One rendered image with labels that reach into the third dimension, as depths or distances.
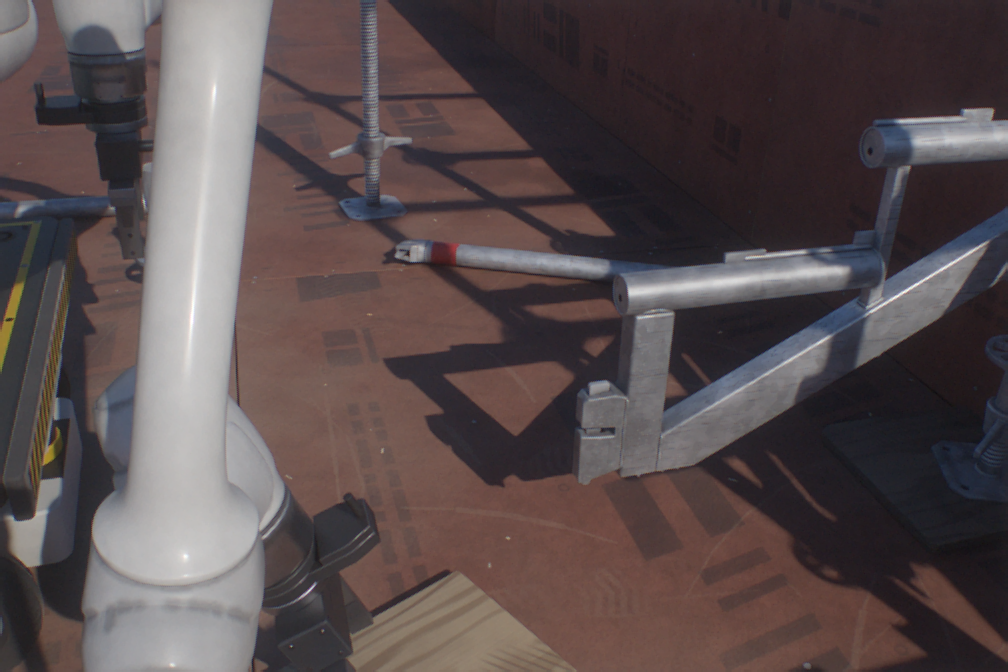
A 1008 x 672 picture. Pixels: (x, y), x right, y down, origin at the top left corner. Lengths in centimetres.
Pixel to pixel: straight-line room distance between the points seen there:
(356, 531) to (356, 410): 74
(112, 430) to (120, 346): 109
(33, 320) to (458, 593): 61
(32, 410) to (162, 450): 48
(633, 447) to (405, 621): 35
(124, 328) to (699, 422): 113
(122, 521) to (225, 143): 24
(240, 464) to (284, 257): 141
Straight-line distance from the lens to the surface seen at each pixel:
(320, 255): 211
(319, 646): 84
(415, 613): 116
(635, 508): 136
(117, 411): 72
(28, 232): 149
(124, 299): 199
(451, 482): 138
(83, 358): 179
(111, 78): 122
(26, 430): 100
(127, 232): 124
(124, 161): 122
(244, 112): 60
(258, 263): 209
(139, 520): 60
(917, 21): 184
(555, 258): 199
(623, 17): 303
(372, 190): 234
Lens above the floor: 84
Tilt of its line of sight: 29 degrees down
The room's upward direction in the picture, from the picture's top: 4 degrees clockwise
